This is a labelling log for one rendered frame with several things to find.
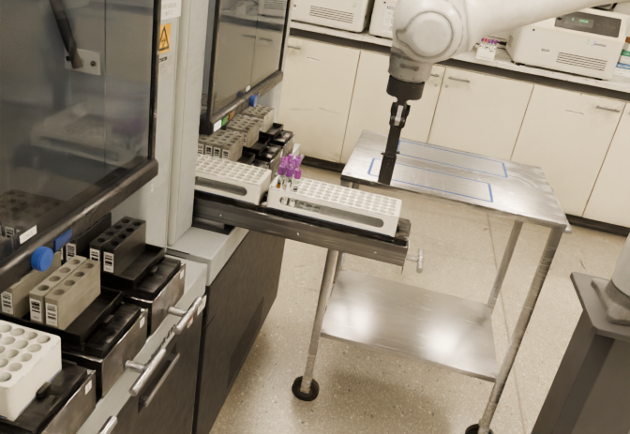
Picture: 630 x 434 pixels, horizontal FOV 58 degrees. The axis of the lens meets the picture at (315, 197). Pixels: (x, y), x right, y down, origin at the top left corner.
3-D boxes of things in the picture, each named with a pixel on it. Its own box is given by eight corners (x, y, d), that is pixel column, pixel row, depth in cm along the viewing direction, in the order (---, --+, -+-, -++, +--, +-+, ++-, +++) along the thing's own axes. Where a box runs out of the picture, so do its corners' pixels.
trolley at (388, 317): (289, 399, 189) (330, 171, 155) (317, 320, 231) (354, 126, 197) (492, 456, 180) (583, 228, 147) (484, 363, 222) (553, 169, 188)
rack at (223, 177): (136, 181, 135) (137, 157, 132) (156, 167, 144) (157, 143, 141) (257, 209, 131) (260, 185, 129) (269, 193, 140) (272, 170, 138)
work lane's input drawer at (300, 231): (118, 206, 136) (118, 172, 133) (145, 186, 149) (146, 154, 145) (420, 280, 127) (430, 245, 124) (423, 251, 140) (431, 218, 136)
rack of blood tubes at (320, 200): (264, 212, 131) (268, 187, 128) (276, 195, 140) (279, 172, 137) (393, 242, 127) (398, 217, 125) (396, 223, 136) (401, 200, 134)
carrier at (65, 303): (89, 290, 92) (89, 258, 90) (101, 292, 92) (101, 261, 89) (45, 333, 81) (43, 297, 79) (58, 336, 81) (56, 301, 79)
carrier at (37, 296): (76, 286, 92) (76, 254, 90) (88, 289, 92) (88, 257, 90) (29, 328, 82) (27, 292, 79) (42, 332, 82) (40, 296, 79)
